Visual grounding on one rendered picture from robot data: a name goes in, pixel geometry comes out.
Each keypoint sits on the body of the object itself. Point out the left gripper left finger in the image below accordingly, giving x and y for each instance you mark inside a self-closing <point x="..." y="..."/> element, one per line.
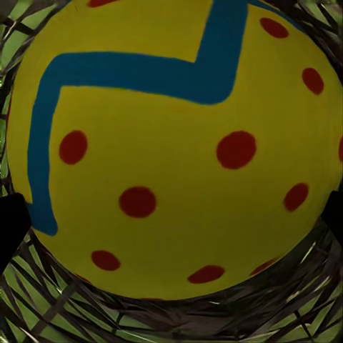
<point x="15" y="222"/>

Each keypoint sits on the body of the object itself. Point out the wicker basket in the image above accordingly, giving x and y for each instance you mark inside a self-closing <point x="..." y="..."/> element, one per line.
<point x="294" y="289"/>

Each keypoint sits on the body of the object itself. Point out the easter egg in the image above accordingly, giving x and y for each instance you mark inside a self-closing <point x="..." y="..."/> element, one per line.
<point x="170" y="149"/>

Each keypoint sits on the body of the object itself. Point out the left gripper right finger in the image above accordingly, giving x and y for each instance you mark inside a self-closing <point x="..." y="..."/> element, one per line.
<point x="333" y="215"/>

